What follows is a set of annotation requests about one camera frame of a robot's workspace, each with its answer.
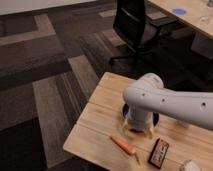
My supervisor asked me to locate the blue patterned bowl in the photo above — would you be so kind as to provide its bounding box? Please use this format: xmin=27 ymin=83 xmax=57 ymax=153
xmin=122 ymin=104 xmax=159 ymax=126

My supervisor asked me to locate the orange pepper with green stem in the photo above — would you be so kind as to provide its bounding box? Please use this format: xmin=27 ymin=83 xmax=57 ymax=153
xmin=110 ymin=136 xmax=140 ymax=162

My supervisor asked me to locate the wooden desk in background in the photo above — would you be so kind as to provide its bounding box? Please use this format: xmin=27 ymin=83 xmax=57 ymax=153
xmin=148 ymin=0 xmax=213 ymax=39

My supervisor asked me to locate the black office chair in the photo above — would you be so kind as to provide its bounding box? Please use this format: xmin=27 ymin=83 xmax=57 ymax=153
xmin=109 ymin=0 xmax=176 ymax=67

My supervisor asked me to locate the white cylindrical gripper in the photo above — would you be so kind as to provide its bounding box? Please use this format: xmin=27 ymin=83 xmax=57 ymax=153
xmin=122 ymin=108 xmax=154 ymax=138

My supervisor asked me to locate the clear glass on desk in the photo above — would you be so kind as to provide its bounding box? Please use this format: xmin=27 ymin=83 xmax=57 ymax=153
xmin=200 ymin=10 xmax=210 ymax=21

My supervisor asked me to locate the dark snack packet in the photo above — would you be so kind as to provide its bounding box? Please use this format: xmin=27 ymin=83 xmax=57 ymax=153
xmin=148 ymin=138 xmax=169 ymax=169

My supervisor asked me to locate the blue round disc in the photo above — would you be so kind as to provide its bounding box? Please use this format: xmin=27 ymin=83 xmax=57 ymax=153
xmin=172 ymin=8 xmax=186 ymax=15

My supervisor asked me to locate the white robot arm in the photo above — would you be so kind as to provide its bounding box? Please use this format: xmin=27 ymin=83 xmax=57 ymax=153
xmin=123 ymin=73 xmax=213 ymax=135

